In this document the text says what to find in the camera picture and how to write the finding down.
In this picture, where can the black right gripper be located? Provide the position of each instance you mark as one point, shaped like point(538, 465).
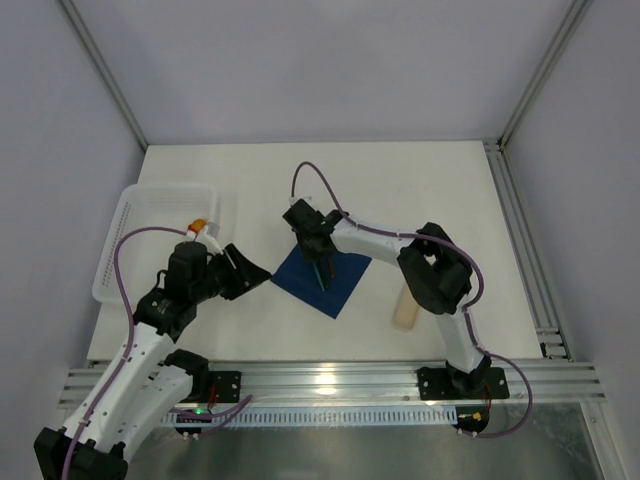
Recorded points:
point(316, 248)

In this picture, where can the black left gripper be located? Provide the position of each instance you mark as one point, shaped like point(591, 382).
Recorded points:
point(229, 272)

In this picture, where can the teal plastic knife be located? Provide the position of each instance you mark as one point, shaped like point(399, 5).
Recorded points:
point(320, 277)

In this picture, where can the blue paper napkin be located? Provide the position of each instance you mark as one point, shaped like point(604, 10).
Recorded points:
point(298, 278)

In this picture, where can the brown wooden spoon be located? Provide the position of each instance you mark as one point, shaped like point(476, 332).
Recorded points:
point(332, 270)

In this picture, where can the gold fork green handle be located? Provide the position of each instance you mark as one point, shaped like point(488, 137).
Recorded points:
point(325, 277)

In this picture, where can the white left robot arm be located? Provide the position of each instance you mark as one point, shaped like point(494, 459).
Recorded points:
point(149, 375)

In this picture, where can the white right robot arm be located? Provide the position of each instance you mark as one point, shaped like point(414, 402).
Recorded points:
point(436, 272)

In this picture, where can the red bottle orange cap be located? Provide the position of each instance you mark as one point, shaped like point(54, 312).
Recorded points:
point(197, 225)

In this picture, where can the white plastic basket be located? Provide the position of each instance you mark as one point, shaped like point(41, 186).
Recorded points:
point(136, 234)

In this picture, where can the beige cutlery tray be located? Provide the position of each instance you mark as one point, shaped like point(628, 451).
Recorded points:
point(406, 311)

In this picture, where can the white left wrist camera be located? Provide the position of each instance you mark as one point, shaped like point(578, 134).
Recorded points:
point(207, 237)

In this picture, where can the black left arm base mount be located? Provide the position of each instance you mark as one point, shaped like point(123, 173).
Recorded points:
point(213, 387)

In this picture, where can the white slotted cable duct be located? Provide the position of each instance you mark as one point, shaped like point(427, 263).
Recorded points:
point(316, 417)

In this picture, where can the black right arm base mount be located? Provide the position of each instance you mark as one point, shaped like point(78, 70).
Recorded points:
point(443, 383)

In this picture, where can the aluminium side rail right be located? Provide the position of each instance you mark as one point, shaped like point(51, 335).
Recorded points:
point(546, 317)

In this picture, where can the aluminium table edge rail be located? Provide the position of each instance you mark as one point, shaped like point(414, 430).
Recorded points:
point(396, 382)

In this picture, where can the aluminium frame post left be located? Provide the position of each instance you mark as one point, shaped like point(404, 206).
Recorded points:
point(85, 38)

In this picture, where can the aluminium frame post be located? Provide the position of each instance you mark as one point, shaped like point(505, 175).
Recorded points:
point(85, 38)
point(553, 52)

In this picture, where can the aluminium frame post right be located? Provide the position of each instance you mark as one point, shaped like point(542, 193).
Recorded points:
point(553, 52)

